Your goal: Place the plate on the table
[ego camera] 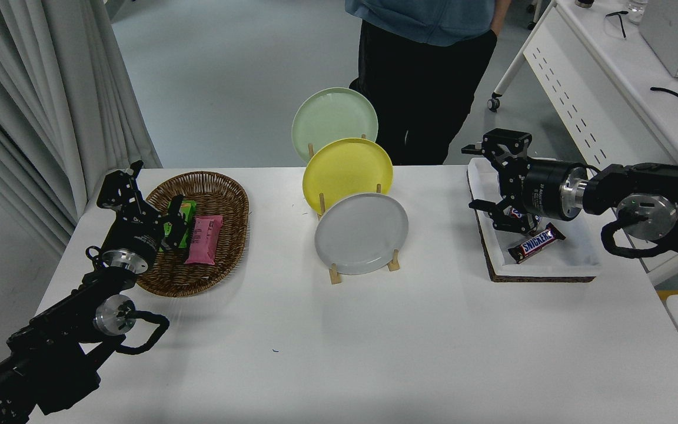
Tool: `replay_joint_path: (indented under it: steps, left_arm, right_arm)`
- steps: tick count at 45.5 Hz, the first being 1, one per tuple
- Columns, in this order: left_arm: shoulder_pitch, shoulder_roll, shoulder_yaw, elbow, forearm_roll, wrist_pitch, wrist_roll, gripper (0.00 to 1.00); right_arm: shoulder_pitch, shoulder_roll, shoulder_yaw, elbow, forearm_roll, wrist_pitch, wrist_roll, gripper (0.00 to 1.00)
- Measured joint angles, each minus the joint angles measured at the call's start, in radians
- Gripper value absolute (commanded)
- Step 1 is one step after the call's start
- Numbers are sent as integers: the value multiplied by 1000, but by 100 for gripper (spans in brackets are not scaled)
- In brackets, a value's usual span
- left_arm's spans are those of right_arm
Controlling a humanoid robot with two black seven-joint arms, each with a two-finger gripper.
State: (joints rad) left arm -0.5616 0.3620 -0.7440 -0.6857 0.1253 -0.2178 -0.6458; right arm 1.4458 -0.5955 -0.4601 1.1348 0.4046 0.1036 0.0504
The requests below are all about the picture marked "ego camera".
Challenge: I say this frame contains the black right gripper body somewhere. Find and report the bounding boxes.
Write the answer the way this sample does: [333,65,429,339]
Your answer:
[520,161,566,222]

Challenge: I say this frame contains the brown wicker basket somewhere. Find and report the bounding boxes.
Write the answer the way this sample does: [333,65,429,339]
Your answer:
[135,171,250,297]

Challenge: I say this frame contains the white tray with brown base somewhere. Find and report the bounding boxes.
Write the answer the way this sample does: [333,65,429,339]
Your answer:
[467,157,604,283]

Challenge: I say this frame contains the green snack bar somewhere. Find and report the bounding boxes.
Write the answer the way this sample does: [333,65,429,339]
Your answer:
[162,199,197,249]

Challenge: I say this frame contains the grey plate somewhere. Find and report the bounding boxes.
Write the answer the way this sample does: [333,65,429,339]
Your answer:
[314,193,410,276]

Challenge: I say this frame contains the wooden plate rack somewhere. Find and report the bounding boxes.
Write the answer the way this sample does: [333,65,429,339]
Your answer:
[308,134,401,285]

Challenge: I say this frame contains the person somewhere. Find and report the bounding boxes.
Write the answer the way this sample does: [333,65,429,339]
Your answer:
[345,0,513,165]

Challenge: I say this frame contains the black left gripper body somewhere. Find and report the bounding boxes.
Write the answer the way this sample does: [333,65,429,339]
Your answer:
[102,213,167,261]

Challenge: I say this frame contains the silver laptop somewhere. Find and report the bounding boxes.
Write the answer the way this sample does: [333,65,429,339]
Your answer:
[639,0,678,82]

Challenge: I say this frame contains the white perforated side desk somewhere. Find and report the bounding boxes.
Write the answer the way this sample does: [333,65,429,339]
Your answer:
[488,0,678,286]

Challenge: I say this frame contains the black glasses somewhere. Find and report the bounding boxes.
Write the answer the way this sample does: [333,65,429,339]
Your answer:
[606,11,631,41]

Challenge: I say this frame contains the yellow plate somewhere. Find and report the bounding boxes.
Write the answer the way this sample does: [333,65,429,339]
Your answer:
[303,138,394,214]

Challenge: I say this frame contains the black cable on desk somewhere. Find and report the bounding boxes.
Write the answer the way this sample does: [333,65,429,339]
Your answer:
[651,87,678,110]

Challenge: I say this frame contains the pink snack bar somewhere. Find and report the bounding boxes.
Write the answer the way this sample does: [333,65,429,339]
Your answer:
[185,214,224,266]

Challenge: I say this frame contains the pale green plate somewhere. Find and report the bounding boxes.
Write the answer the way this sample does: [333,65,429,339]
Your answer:
[292,87,380,164]

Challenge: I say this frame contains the grey curtain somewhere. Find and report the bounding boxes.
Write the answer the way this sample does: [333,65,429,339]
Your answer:
[0,0,163,257]

